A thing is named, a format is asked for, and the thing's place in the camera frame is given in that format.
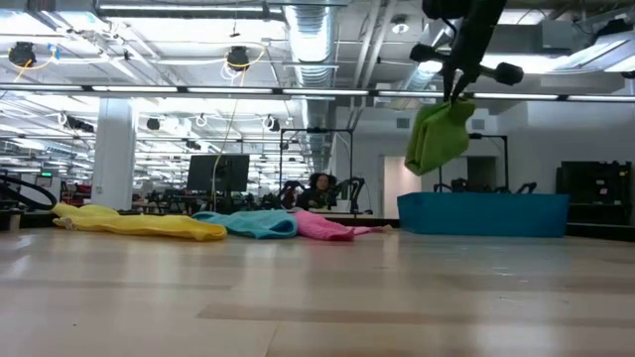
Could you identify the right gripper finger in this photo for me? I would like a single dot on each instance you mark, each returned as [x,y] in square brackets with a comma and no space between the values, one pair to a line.
[448,84]
[464,88]

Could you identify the green microfiber towel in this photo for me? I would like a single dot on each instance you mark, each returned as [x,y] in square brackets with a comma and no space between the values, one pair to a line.
[436,139]

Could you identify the pink microfiber towel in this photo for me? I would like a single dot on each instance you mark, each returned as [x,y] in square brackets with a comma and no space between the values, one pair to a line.
[322,228]

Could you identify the light blue microfiber towel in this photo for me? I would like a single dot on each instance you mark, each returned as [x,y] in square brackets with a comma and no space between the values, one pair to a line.
[258,223]

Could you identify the yellow microfiber towel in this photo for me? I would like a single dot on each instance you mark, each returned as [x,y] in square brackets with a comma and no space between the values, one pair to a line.
[149,225]

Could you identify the idle black robot arm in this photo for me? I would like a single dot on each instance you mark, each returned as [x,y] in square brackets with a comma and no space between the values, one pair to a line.
[526,188]
[456,186]

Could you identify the dark blue bin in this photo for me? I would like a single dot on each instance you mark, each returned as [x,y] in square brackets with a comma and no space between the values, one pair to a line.
[481,215]

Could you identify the person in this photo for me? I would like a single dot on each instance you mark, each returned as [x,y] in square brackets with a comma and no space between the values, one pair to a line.
[317,191]

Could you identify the black cabinet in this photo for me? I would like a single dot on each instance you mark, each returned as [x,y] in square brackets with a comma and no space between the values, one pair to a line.
[595,193]

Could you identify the long light strip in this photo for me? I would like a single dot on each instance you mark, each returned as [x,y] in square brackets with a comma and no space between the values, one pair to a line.
[223,90]

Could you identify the black flat monitor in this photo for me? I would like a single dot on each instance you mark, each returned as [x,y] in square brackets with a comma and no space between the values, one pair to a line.
[218,173]

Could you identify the white pillar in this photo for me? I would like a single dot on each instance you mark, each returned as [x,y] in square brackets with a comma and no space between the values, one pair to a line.
[114,158]

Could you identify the black gantry frame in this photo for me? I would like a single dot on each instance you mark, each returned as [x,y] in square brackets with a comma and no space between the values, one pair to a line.
[505,163]
[317,130]

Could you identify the silver ventilation duct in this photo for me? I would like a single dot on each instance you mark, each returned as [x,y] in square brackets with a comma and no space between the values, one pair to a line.
[310,39]

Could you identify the black aluminium table frame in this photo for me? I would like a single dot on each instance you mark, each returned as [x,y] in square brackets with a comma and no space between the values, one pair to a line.
[600,232]

